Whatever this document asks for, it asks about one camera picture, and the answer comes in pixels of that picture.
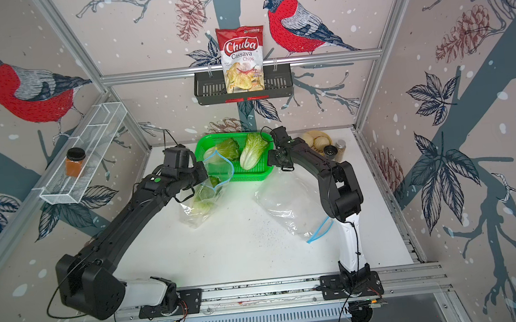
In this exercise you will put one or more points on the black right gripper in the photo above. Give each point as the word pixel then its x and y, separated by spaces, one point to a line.
pixel 270 161

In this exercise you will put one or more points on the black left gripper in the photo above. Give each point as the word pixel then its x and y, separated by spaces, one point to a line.
pixel 203 174

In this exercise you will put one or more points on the clear zipper bag blue zip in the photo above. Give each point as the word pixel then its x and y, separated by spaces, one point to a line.
pixel 224 170

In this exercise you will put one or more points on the chinese cabbage light green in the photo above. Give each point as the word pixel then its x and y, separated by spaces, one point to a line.
pixel 255 146

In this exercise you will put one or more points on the chinese cabbage front dark leaves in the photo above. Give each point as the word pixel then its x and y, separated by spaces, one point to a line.
pixel 205 198

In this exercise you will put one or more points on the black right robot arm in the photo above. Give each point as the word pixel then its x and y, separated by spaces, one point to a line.
pixel 339 192

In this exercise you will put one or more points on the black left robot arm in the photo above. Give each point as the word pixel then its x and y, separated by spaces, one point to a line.
pixel 86 280

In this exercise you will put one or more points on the red cassava chips bag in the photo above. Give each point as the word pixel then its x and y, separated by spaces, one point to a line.
pixel 242 59

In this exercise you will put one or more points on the white steamed bun left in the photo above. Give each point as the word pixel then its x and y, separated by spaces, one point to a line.
pixel 308 139

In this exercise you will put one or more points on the white steamed bun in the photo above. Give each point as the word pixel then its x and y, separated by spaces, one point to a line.
pixel 321 142
pixel 308 139

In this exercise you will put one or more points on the bamboo steamer yellow bands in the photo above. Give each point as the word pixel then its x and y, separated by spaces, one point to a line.
pixel 315 134

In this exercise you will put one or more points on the green plastic basket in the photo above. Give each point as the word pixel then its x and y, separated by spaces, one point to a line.
pixel 261 170

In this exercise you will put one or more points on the white steamed bun right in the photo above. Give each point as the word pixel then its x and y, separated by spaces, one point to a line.
pixel 321 142

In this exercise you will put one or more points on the salt grinder black cap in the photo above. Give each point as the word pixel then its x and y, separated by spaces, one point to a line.
pixel 330 152

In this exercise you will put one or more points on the small clear spice bottle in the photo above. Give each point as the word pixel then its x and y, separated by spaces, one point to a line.
pixel 341 146

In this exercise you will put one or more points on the orange spice jar black lid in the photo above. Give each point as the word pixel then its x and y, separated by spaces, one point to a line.
pixel 75 158

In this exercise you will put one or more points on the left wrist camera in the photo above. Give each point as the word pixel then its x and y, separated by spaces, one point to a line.
pixel 177 160

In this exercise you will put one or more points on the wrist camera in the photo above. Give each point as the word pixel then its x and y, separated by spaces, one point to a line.
pixel 177 160
pixel 280 136

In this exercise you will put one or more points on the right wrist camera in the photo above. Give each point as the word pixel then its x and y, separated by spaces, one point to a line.
pixel 280 136

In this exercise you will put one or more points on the black wall basket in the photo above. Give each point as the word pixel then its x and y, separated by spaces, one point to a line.
pixel 210 88

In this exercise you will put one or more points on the white wire shelf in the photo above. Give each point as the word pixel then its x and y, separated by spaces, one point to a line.
pixel 95 139

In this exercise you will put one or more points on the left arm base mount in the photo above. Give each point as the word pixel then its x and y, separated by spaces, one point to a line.
pixel 169 302

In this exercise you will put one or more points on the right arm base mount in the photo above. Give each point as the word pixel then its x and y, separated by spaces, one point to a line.
pixel 363 283

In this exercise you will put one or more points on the aluminium rail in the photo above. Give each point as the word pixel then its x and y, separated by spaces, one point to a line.
pixel 313 289

